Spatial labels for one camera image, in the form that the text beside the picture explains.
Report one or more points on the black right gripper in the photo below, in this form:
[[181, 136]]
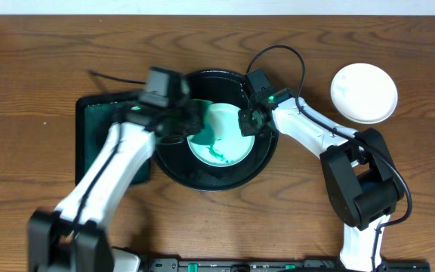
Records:
[[245, 128]]

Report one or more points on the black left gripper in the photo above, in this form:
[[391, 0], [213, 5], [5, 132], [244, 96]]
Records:
[[190, 123]]

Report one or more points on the green yellow scrub sponge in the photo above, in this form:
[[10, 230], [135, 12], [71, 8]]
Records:
[[206, 135]]

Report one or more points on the pale green plate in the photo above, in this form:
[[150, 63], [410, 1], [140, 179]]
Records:
[[229, 146]]

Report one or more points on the white plate smeared green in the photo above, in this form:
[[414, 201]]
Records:
[[364, 93]]

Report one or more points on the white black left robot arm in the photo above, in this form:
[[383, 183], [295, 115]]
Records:
[[73, 236]]

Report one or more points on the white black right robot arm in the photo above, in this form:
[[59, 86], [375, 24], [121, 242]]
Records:
[[362, 183]]

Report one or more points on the round black tray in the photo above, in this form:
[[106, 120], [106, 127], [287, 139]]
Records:
[[177, 160]]

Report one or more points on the dark green rectangular tray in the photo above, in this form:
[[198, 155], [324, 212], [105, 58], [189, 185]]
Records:
[[94, 116]]

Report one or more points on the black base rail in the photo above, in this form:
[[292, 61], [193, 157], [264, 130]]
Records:
[[308, 264]]

